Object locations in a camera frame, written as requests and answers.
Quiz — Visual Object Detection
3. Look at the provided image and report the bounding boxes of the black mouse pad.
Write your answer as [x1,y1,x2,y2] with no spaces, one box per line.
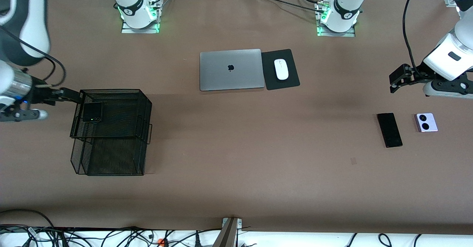
[261,49,300,91]

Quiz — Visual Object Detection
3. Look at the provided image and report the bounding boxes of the lavender flip phone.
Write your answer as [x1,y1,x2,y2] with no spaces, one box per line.
[415,113,439,133]

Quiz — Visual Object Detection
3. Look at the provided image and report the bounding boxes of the black flip phone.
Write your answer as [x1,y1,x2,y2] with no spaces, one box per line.
[82,102,104,123]

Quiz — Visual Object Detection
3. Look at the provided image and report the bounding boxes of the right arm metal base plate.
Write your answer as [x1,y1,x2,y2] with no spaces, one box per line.
[121,18,160,34]

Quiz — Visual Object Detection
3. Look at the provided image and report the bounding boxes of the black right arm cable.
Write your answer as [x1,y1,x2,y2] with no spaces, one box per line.
[0,25,67,89]

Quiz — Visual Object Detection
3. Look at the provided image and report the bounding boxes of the grey metal camera post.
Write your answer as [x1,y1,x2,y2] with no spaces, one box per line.
[212,217,242,247]

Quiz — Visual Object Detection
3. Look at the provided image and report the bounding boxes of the black slab smartphone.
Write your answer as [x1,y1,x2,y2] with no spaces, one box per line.
[377,113,403,148]

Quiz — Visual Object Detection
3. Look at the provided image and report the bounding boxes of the black cable on table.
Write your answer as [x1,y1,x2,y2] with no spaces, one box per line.
[252,0,326,14]

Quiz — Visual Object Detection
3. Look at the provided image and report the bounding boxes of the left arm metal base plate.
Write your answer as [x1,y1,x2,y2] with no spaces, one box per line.
[317,25,356,38]

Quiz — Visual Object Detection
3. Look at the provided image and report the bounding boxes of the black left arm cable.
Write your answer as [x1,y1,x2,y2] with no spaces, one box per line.
[402,0,423,76]

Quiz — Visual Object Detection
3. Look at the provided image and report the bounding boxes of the black wire mesh basket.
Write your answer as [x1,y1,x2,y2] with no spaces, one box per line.
[69,89,153,176]

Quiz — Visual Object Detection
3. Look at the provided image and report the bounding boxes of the silver closed laptop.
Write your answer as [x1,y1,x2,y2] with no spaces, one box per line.
[200,49,266,92]

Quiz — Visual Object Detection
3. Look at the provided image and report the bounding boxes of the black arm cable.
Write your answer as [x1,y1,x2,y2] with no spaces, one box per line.
[402,0,423,76]
[0,25,67,89]

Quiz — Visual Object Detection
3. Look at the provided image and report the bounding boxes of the white computer mouse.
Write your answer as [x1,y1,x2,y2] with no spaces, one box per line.
[274,59,289,81]

